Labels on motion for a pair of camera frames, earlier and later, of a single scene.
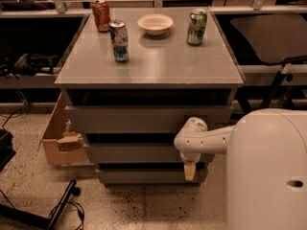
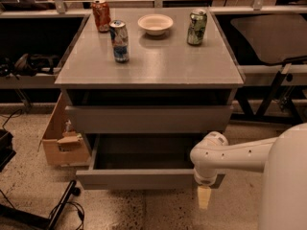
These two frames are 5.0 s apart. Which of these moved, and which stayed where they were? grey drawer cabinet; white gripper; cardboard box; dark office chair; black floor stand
Moved: white gripper
Stayed: dark office chair; black floor stand; grey drawer cabinet; cardboard box
